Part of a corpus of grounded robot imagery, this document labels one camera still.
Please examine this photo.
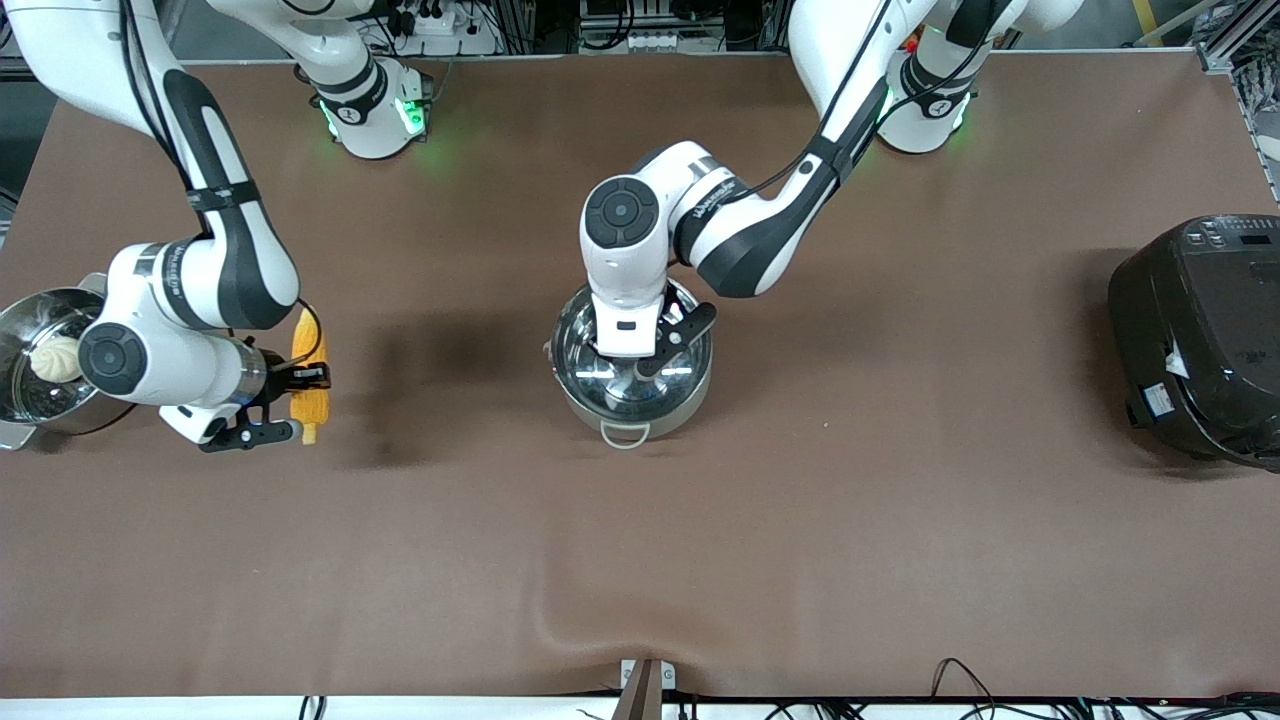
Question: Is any aluminium frame profile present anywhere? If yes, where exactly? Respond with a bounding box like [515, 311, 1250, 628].
[1192, 0, 1280, 77]

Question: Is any black looped cable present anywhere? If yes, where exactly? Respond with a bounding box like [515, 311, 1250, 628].
[930, 657, 1003, 701]

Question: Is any metal edge bracket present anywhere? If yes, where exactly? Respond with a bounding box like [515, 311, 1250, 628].
[619, 658, 677, 720]

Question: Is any yellow corn cob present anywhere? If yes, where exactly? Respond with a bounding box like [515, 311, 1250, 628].
[289, 307, 332, 447]

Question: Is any glass pot lid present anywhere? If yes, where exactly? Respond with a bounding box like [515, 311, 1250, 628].
[551, 283, 714, 407]

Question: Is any white power strip with plugs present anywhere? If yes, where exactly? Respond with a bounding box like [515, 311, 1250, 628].
[388, 0, 467, 39]

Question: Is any brown table mat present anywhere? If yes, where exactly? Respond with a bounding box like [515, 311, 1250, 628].
[0, 52, 1280, 699]

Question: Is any white socket strip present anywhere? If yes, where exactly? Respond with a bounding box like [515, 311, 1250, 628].
[579, 30, 669, 54]

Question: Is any black rice cooker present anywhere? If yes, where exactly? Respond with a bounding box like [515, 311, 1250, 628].
[1107, 213, 1280, 472]

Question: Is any steel steamer pot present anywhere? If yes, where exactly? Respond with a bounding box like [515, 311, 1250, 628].
[0, 272, 141, 451]

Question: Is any stainless steel pot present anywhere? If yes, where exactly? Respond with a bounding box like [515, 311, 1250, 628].
[546, 280, 716, 450]

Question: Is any white steamed bun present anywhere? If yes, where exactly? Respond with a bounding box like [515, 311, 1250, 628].
[29, 335, 85, 384]

